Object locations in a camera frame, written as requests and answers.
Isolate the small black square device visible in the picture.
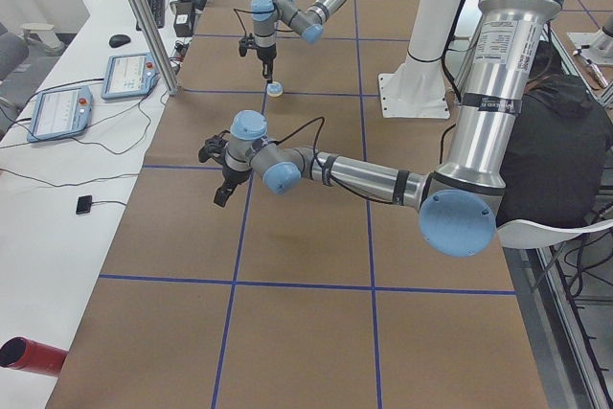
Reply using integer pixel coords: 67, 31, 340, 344
76, 194, 93, 216

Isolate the white chair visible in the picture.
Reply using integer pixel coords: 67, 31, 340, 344
497, 219, 612, 249

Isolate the near blue teach pendant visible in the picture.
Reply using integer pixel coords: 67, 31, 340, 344
27, 86, 93, 143

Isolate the far blue teach pendant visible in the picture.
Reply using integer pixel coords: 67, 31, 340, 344
102, 53, 159, 101

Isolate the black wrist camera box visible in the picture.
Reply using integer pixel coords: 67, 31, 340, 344
238, 34, 257, 57
198, 132, 228, 165

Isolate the blue teach pendant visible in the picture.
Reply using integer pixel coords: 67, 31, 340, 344
102, 53, 159, 101
27, 86, 93, 143

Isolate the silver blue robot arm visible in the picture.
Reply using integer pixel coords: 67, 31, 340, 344
198, 0, 564, 257
238, 0, 348, 87

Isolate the red cylinder tube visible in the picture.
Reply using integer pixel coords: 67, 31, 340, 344
1, 337, 68, 377

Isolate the small black box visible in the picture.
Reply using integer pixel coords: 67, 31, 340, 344
173, 2, 195, 37

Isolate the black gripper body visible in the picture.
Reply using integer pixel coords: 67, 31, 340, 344
219, 154, 252, 193
255, 44, 277, 69

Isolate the black computer mouse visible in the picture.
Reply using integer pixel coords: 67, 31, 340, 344
108, 34, 131, 49

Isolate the person in black jacket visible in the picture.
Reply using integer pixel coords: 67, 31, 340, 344
496, 41, 612, 228

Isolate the aluminium frame post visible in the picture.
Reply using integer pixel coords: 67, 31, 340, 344
128, 0, 178, 96

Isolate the black keyboard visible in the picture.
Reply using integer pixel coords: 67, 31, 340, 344
147, 0, 166, 29

